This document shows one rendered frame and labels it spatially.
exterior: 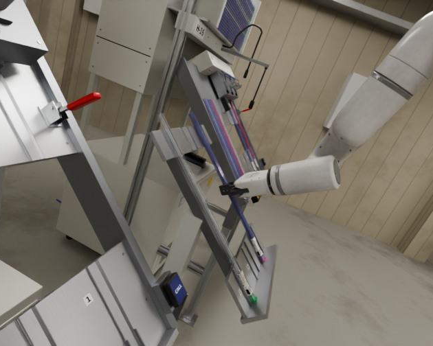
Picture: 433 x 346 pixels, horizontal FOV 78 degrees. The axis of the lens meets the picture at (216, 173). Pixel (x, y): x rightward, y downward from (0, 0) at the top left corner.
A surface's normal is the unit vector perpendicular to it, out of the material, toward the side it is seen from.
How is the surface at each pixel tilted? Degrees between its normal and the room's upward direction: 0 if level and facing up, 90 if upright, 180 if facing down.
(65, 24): 90
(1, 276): 0
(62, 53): 90
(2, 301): 0
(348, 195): 90
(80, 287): 43
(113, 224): 90
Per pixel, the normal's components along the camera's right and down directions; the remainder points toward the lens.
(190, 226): -0.28, 0.21
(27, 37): 0.86, -0.37
